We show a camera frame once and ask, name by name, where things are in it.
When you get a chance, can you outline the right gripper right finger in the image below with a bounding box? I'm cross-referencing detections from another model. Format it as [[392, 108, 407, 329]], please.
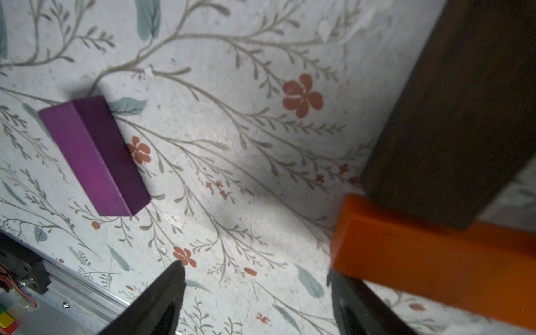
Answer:
[[327, 269, 417, 335]]

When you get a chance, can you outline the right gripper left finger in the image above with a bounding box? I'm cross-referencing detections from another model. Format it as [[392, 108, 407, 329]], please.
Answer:
[[99, 261, 186, 335]]

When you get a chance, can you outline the orange building block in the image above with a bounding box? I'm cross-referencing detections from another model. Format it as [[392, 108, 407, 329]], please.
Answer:
[[330, 194, 535, 330]]

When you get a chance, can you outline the purple building block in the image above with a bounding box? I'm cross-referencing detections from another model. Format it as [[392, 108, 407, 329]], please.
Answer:
[[39, 96, 151, 216]]

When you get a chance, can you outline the brown building block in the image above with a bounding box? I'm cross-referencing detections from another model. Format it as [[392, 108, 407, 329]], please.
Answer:
[[361, 1, 535, 229]]

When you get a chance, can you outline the floral table mat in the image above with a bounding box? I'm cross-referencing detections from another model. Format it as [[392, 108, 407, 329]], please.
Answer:
[[0, 0, 536, 335]]

